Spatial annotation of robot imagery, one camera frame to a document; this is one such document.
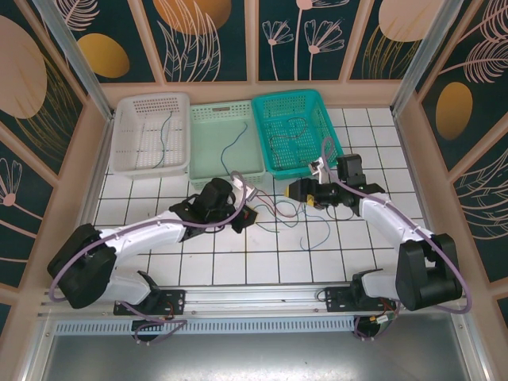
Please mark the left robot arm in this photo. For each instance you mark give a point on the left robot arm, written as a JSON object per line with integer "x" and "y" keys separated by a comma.
{"x": 91, "y": 270}

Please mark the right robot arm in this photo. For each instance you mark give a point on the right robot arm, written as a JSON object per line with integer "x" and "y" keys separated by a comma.
{"x": 424, "y": 274}

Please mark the mint green plastic basket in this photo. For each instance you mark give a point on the mint green plastic basket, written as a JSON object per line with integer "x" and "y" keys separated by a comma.
{"x": 206, "y": 158}

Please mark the teal plastic basket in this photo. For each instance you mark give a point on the teal plastic basket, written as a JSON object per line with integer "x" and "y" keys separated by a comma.
{"x": 317, "y": 119}

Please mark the white plastic basket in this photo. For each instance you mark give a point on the white plastic basket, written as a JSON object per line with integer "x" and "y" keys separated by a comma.
{"x": 127, "y": 119}

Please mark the grey metal sheet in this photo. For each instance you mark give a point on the grey metal sheet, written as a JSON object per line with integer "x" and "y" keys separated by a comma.
{"x": 254, "y": 357}

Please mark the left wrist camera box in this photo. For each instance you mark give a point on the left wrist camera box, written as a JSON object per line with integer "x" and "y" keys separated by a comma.
{"x": 247, "y": 186}

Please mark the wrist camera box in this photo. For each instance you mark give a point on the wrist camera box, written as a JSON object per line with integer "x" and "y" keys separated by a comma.
{"x": 318, "y": 166}
{"x": 247, "y": 186}

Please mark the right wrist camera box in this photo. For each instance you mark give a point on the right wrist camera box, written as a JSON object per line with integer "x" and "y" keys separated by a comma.
{"x": 318, "y": 166}

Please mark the aluminium side rail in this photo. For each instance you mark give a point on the aluminium side rail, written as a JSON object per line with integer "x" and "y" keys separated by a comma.
{"x": 97, "y": 166}
{"x": 412, "y": 178}

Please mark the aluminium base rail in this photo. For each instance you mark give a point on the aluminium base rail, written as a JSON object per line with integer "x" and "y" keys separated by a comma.
{"x": 254, "y": 297}

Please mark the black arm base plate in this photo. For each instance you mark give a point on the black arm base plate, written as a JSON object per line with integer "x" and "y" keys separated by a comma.
{"x": 174, "y": 299}
{"x": 337, "y": 299}

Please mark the aluminium frame post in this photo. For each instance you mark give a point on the aluminium frame post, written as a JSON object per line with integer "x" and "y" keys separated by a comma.
{"x": 420, "y": 51}
{"x": 79, "y": 63}

